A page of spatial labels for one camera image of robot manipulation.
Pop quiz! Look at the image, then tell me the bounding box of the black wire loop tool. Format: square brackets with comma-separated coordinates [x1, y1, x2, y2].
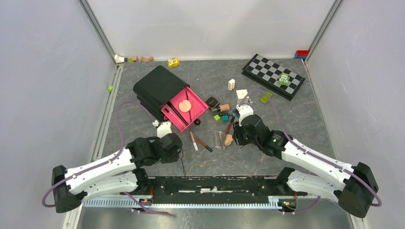
[179, 148, 186, 177]

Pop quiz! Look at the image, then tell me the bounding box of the pink top drawer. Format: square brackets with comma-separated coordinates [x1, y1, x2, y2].
[160, 86, 208, 132]

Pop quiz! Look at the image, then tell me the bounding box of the black makeup brush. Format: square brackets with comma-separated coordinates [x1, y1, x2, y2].
[168, 102, 189, 125]

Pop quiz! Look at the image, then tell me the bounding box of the round wooden disc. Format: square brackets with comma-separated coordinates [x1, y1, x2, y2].
[178, 99, 188, 113]

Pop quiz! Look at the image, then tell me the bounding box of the black makeup organizer box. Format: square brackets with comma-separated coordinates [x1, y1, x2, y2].
[133, 65, 190, 121]

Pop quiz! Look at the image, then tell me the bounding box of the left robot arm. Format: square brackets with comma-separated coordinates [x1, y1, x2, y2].
[52, 133, 182, 213]

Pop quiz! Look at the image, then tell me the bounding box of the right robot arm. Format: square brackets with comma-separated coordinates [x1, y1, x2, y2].
[233, 114, 382, 218]

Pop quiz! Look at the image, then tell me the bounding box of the beige makeup sponge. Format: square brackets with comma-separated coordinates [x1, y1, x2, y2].
[224, 134, 234, 146]

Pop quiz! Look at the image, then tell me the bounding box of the red lip pencil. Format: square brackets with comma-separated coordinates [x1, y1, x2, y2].
[225, 116, 235, 135]

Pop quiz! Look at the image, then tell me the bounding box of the blue lego brick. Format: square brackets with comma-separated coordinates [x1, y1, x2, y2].
[233, 109, 240, 118]

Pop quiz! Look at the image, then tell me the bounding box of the white concealer pen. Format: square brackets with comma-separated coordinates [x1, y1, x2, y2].
[189, 131, 199, 151]

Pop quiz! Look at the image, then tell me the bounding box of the green lego brick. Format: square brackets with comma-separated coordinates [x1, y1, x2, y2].
[260, 92, 272, 104]

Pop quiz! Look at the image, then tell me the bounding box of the clear plastic bag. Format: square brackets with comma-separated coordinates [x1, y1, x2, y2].
[213, 130, 225, 149]

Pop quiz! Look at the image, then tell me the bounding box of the foundation bottle beige cap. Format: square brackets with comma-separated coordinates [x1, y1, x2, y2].
[211, 104, 231, 114]

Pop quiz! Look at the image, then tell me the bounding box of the small green cube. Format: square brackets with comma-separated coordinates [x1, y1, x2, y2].
[214, 115, 221, 122]

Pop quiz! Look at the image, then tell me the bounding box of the white cube box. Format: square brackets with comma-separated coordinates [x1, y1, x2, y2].
[236, 89, 253, 104]

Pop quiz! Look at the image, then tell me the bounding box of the black compact case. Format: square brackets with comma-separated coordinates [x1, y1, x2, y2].
[204, 96, 220, 110]

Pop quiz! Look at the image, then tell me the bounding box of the white stacked block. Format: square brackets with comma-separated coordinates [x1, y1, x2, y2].
[227, 79, 235, 91]

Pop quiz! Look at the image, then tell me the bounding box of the chessboard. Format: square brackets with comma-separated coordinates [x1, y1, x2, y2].
[242, 54, 305, 101]

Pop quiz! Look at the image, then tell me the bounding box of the green toy monster block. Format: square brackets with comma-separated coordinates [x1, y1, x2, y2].
[278, 73, 289, 86]

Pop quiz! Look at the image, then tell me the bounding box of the yellow toy block face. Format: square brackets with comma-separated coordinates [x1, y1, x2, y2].
[167, 58, 180, 68]

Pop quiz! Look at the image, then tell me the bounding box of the red blue bricks stack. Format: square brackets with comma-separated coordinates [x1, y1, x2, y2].
[294, 50, 309, 60]

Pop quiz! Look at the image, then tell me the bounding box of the wooden arch block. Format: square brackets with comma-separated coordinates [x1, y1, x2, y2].
[140, 56, 154, 62]

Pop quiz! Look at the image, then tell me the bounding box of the small wooden block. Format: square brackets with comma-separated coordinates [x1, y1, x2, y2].
[131, 56, 139, 62]

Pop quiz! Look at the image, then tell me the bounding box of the white corner block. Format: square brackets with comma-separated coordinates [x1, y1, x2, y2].
[114, 54, 125, 64]

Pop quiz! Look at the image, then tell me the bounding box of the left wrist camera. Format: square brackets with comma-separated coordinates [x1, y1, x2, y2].
[152, 120, 172, 138]

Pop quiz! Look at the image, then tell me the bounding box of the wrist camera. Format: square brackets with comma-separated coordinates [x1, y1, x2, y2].
[236, 104, 254, 126]
[152, 120, 172, 138]

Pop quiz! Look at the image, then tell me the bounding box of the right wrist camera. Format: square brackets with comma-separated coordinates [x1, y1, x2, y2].
[236, 104, 254, 126]

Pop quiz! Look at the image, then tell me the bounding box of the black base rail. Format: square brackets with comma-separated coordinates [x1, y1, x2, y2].
[132, 176, 306, 204]

